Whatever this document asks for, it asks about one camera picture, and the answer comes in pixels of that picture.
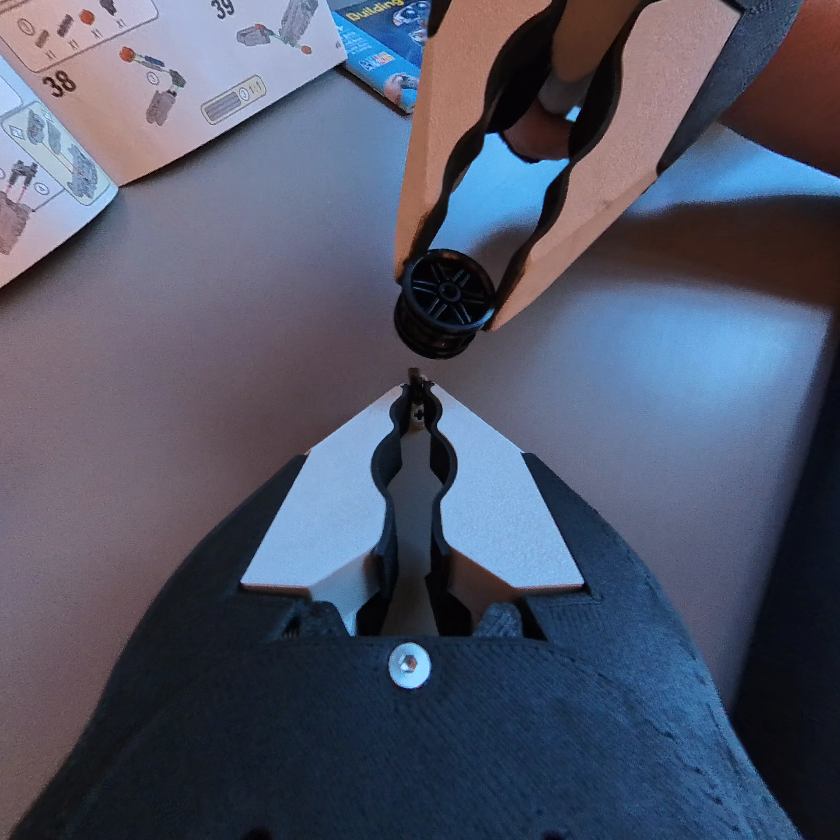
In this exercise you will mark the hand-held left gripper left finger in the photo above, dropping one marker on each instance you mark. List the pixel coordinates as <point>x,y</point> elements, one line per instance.
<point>321,518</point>

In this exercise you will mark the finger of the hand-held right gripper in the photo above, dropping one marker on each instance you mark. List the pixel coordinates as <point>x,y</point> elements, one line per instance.
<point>459,98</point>
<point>643,118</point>

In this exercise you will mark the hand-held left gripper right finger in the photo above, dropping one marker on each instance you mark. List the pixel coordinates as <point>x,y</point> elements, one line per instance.
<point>505,518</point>

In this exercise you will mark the grey connector with black axle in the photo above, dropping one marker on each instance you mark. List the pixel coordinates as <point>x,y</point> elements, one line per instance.
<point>417,380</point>

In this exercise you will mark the black toy wheel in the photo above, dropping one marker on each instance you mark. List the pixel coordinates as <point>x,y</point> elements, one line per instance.
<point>443,302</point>

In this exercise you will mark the person's right forearm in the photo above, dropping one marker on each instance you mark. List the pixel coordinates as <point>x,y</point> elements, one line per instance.
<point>787,118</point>

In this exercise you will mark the person's right hand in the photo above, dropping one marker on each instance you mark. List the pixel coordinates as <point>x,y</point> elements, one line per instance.
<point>538,134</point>

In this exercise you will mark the robot kit box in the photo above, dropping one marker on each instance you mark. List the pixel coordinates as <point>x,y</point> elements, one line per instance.
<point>380,52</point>

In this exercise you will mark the instruction booklet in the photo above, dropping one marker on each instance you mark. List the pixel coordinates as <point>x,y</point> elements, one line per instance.
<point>131,98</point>

